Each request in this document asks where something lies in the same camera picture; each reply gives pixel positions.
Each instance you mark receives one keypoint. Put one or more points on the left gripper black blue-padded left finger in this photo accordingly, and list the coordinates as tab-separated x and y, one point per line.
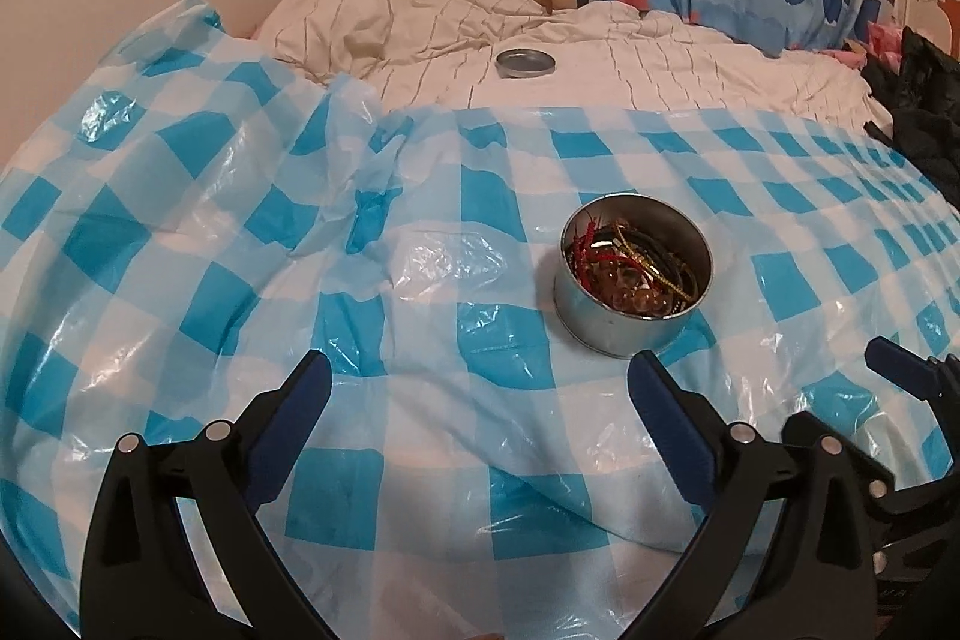
140	578

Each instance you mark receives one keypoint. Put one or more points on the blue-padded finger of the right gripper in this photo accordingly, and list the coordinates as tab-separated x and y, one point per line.
903	368

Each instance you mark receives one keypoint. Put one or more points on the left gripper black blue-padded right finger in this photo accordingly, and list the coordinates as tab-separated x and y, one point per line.
731	472

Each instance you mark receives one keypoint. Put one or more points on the jewelry pile in tin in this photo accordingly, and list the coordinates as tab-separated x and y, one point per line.
630	272

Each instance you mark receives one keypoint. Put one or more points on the black clothing pile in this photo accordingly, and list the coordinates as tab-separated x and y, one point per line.
923	101

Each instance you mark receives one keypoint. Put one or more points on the round silver metal tin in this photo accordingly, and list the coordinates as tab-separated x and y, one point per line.
595	325

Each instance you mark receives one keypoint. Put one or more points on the blue white checkered plastic sheet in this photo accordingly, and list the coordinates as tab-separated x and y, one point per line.
197	216

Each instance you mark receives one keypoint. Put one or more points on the pink patterned cloth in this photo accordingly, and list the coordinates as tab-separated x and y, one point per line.
884	43

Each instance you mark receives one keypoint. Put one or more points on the white striped bed sheet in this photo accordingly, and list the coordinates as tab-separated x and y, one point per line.
609	55

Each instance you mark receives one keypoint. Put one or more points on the round silver tin lid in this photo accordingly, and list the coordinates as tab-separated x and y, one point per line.
522	63

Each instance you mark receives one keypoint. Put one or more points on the cream striped pillow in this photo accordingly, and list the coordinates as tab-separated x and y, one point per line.
322	38

